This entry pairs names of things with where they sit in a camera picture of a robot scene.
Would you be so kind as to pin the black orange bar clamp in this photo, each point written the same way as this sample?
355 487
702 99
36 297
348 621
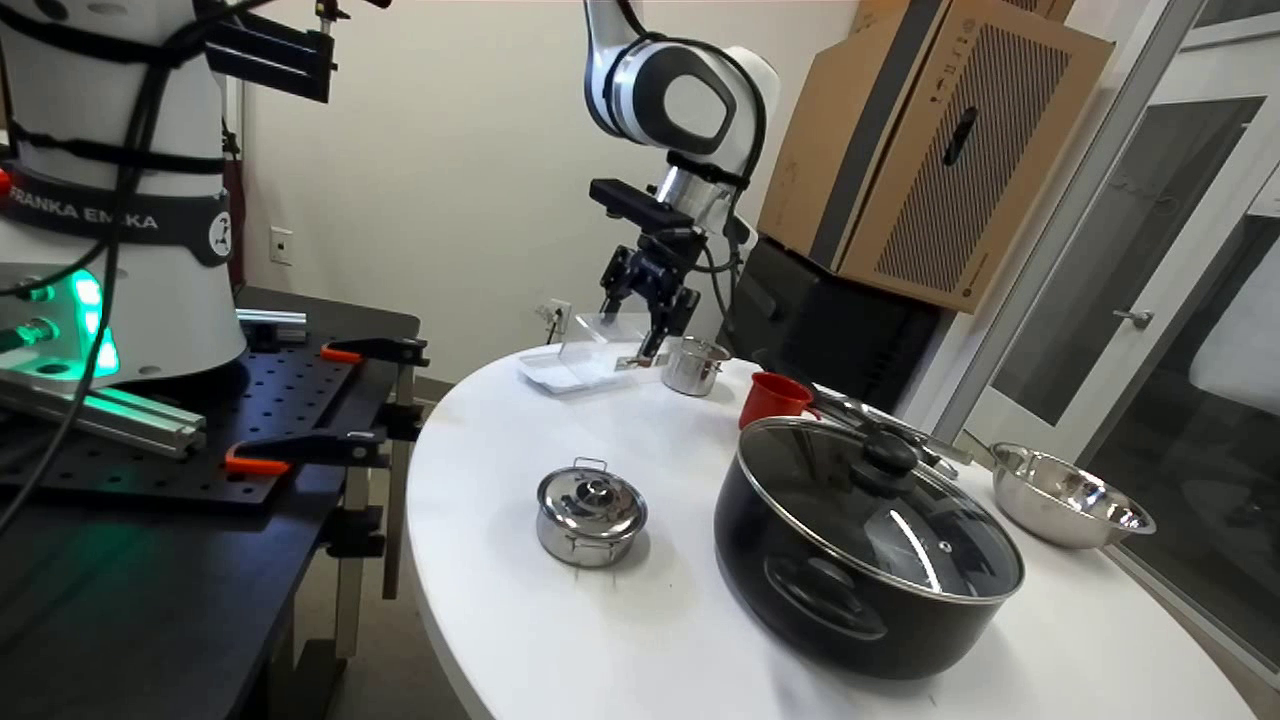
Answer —
380 355
322 449

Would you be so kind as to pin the aluminium rail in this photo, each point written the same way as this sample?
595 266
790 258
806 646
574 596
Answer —
104 414

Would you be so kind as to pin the small steel pot with lid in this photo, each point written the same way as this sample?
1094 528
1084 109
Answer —
589 515

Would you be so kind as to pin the white wall outlet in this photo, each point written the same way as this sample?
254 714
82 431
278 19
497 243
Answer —
282 246

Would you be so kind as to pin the large steel bowl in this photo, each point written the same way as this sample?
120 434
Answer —
1065 503

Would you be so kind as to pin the black breadboard table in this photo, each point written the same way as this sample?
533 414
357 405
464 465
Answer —
144 584

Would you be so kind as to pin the black cooking pot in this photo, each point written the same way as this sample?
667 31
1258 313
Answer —
825 613

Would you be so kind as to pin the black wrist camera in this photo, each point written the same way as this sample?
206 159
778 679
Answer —
640 203

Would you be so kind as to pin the brown cardboard box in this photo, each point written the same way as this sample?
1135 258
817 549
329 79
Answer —
935 147

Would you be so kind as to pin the black mounted camera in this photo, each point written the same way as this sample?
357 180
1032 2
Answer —
275 56

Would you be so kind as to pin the clear plastic bowl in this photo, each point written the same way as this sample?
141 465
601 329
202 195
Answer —
587 346

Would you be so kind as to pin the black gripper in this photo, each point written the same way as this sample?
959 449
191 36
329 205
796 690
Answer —
660 260

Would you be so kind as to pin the red plastic cup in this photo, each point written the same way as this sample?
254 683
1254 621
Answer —
778 396

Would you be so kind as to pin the glass pot lid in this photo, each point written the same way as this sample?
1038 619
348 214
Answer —
880 515

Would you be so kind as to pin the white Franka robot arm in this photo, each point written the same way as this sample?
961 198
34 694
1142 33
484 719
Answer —
692 95

